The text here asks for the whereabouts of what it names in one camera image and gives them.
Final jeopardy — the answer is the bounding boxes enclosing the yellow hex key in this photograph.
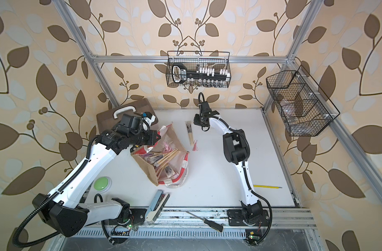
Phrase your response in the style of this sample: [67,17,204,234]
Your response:
[253,185,282,189]

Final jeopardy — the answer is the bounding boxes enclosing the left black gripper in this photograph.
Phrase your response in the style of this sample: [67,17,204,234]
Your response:
[127,129,161,146]

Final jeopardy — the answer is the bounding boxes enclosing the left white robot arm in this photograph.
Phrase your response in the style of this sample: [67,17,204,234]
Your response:
[12,112,161,248]

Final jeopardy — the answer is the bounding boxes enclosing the black wire basket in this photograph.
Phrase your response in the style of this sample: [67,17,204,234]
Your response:
[266,65,340,137]
[166,50,231,88]

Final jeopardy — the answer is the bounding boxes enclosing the folding fan black print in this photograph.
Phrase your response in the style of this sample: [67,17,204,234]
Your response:
[185,121,198,152]

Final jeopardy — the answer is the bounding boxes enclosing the right black wire basket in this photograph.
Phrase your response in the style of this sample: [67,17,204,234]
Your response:
[266,65,340,137]

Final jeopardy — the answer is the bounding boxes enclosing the green round button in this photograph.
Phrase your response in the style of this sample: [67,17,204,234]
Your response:
[93,176,112,193]

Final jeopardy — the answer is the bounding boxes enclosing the folding fans in bag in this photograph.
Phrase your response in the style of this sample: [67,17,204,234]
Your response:
[140,149,180,180]

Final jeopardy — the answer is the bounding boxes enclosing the black socket set holder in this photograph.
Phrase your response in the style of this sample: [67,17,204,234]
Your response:
[169,63,231,85]

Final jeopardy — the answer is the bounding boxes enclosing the grey stapler tool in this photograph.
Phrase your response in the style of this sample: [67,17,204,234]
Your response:
[145,190,170,224]

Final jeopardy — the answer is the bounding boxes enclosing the brown toolbox with white handle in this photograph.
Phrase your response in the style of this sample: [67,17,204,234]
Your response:
[97,98,159,133]

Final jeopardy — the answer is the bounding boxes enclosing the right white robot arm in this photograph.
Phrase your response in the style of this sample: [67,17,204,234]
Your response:
[194,92,273,246]

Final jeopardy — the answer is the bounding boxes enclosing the black handled screwdriver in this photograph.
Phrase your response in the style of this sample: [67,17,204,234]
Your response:
[186,211,223,233]

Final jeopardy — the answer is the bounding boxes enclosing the back black wire basket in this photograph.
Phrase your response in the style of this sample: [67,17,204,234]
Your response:
[166,50,231,88]

